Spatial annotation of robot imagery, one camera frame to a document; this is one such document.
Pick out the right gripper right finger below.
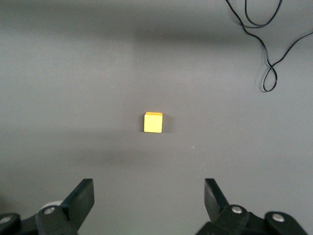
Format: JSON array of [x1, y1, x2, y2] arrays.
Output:
[[195, 178, 309, 235]]

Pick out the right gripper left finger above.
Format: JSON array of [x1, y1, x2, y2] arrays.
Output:
[[0, 178, 95, 235]]

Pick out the yellow wooden block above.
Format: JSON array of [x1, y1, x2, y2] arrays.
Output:
[[142, 112, 163, 134]]

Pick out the thin black loose cable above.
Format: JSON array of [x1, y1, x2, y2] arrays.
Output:
[[224, 0, 313, 93]]

